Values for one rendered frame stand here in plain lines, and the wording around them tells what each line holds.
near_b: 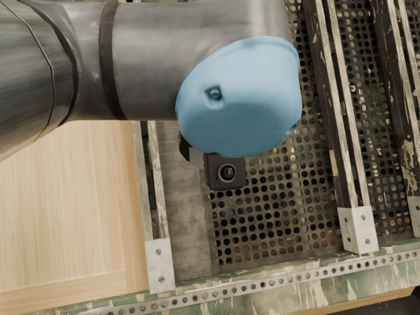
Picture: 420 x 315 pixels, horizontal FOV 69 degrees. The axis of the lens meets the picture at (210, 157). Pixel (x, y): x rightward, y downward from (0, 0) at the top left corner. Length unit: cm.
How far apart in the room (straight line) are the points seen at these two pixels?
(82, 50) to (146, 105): 5
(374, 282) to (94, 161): 83
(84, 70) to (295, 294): 82
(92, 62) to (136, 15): 4
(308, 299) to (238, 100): 82
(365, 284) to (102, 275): 71
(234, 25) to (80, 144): 72
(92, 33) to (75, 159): 69
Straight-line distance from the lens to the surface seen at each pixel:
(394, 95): 113
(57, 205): 87
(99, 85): 19
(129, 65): 18
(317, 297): 95
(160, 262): 80
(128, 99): 19
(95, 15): 20
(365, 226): 96
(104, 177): 85
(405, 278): 109
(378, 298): 174
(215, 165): 35
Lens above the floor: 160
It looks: 33 degrees down
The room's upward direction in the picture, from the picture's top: straight up
